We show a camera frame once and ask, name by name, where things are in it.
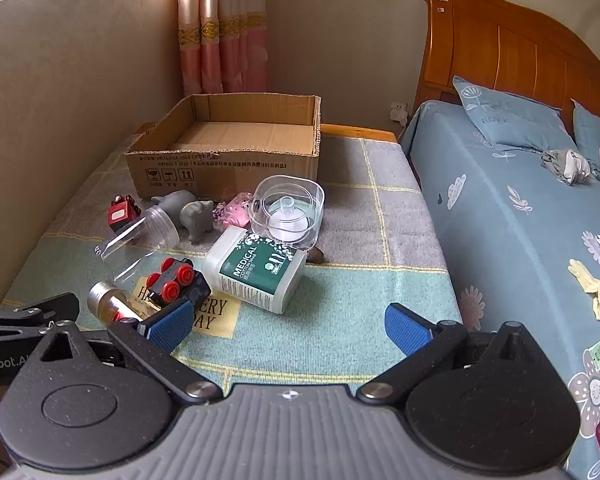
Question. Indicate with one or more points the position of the clear square plastic container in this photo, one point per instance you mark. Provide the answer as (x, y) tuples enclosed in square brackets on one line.
[(267, 195)]

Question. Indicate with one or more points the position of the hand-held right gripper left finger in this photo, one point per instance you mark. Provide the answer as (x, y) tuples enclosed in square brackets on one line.
[(167, 322)]

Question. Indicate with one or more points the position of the white cotton swab box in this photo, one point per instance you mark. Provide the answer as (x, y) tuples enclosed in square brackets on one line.
[(252, 272)]

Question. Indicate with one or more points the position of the small silver-capped glass bottle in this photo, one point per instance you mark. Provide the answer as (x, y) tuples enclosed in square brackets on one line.
[(107, 299)]

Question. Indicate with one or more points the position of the clear correction tape dispenser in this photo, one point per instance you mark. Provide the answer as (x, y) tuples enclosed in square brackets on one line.
[(316, 255)]

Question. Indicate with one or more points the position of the blue floral bedsheet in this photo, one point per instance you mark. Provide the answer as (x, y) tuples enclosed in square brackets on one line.
[(505, 260)]

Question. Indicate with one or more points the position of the grey elephant toy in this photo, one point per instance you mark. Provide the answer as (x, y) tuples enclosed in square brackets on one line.
[(196, 217), (172, 202)]

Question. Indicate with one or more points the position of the blue floral pillow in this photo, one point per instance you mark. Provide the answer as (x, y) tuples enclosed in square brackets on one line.
[(592, 132), (510, 115)]

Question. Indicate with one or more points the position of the cream rubber glove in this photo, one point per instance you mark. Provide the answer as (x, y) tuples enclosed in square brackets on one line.
[(594, 287)]

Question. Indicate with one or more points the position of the grey green checked blanket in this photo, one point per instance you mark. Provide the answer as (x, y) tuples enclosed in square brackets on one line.
[(355, 285)]

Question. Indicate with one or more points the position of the wooden headboard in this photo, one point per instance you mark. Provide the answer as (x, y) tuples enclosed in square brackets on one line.
[(505, 45)]

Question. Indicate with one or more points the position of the black toy train red wheels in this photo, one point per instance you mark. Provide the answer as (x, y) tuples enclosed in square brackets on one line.
[(177, 280)]

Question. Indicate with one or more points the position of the white wall outlet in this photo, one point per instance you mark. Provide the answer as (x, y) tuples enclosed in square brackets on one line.
[(397, 108)]

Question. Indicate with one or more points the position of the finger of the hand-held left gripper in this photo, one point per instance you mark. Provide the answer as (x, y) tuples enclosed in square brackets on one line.
[(25, 310)]

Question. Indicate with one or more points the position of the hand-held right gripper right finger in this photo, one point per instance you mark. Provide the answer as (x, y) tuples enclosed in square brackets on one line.
[(405, 327)]

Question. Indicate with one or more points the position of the red toy truck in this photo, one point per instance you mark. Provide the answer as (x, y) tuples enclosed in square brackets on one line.
[(122, 211)]

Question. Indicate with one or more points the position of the grey crumpled cloth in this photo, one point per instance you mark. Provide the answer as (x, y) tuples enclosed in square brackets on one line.
[(567, 164)]

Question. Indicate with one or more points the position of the clear plastic jar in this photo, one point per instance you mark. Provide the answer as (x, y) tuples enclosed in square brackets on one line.
[(140, 237)]

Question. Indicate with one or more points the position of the cardboard box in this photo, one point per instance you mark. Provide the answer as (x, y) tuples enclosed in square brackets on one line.
[(230, 170)]

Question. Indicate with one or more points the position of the wooden bed frame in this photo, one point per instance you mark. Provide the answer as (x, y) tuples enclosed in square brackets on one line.
[(365, 133)]

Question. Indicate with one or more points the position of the pink patterned curtain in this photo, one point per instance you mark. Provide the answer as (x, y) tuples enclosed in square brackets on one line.
[(220, 25)]

